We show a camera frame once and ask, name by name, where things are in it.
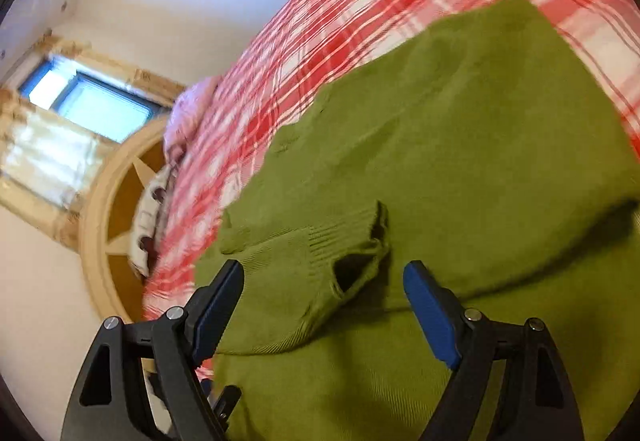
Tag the green striped knitted sweater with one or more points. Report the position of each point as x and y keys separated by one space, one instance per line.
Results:
x=425 y=146

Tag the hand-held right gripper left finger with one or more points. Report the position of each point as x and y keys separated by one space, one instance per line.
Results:
x=215 y=316

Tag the red plaid blanket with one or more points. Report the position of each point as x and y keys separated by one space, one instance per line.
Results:
x=350 y=21

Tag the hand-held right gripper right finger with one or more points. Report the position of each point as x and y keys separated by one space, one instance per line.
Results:
x=430 y=311

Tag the window with wooden frame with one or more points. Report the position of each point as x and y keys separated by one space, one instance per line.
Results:
x=100 y=106

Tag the round beige headboard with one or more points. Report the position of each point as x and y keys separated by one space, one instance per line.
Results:
x=100 y=221

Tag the white patterned pillow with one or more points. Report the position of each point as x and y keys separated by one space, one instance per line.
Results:
x=147 y=216

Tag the pink pillow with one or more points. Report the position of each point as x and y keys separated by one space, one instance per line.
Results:
x=187 y=116

